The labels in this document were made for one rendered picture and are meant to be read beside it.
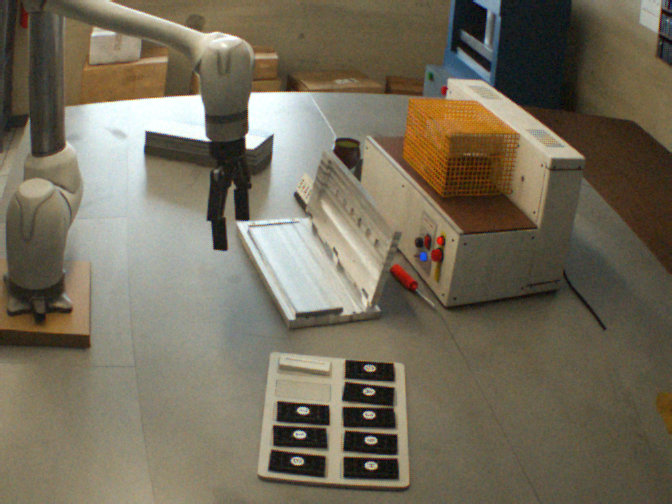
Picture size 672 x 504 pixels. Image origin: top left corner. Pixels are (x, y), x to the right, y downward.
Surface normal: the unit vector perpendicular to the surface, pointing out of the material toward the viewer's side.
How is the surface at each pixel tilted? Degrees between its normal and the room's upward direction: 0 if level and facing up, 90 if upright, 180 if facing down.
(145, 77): 90
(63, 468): 0
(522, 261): 90
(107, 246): 0
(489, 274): 90
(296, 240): 0
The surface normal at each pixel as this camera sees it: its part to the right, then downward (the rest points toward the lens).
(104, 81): 0.21, 0.54
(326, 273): 0.10, -0.87
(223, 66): 0.04, 0.31
